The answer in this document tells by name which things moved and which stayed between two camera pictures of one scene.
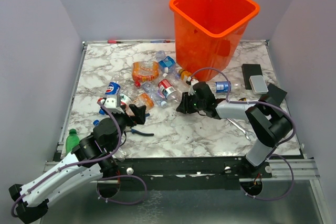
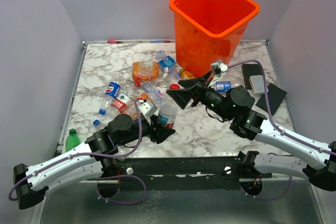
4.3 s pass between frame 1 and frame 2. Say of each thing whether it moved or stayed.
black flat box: stayed
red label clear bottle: moved
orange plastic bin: stayed
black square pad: stayed
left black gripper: moved
